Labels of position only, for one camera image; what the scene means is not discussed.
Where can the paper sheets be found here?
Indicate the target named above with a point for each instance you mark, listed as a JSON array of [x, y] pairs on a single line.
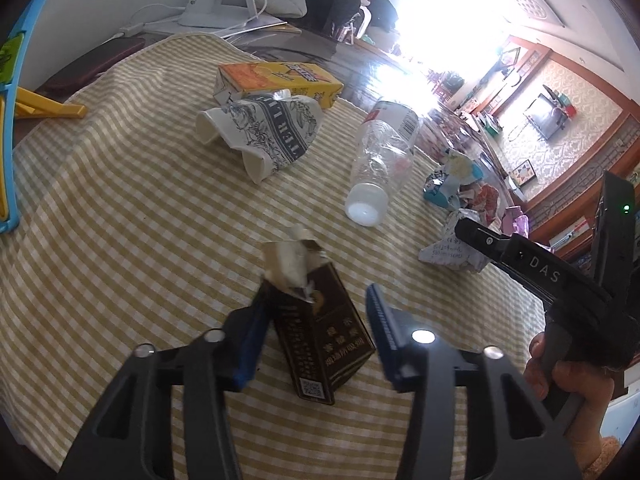
[[265, 25]]

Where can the person's right hand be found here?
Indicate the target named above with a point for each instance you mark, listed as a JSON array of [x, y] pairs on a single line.
[[590, 410]]

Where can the clear plastic bottle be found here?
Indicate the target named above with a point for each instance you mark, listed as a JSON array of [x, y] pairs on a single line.
[[380, 155]]

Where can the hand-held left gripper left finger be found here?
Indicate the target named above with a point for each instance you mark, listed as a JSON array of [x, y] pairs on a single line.
[[250, 347]]

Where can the wall television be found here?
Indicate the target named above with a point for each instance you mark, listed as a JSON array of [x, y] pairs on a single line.
[[545, 117]]

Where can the pink foil wrapper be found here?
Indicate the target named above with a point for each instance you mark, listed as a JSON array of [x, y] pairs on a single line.
[[517, 222]]

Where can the ceiling light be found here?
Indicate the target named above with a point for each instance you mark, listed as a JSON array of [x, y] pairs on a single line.
[[532, 5]]

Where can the wall shelf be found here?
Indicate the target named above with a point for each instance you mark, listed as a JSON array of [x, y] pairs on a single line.
[[562, 102]]

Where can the white paper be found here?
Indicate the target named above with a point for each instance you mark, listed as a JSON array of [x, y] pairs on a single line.
[[450, 252]]

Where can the red white crumpled wrapper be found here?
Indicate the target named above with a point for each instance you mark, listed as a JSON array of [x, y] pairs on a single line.
[[482, 200]]

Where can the yellow plastic stand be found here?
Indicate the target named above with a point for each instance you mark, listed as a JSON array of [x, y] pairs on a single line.
[[50, 105]]

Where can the person's right forearm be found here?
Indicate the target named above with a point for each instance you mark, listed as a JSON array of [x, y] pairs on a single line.
[[607, 455]]

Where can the brown cigarette box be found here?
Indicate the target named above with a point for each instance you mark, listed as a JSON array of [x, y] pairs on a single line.
[[320, 345]]

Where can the printed crumpled paper cup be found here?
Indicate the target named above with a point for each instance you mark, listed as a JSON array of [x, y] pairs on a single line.
[[260, 125]]

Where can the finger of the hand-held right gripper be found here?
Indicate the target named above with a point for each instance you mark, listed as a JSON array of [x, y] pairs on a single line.
[[482, 242]]

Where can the yellow checked cloth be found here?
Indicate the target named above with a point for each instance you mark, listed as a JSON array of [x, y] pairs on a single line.
[[125, 235]]

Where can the wooden television cabinet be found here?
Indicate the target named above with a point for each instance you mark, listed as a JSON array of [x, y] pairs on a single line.
[[495, 150]]

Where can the small framed picture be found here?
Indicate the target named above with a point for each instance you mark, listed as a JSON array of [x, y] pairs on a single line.
[[524, 174]]

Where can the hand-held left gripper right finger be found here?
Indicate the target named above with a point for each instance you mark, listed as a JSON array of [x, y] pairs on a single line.
[[385, 332]]

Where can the yellow drink carton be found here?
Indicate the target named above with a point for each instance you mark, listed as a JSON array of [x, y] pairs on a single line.
[[270, 75]]

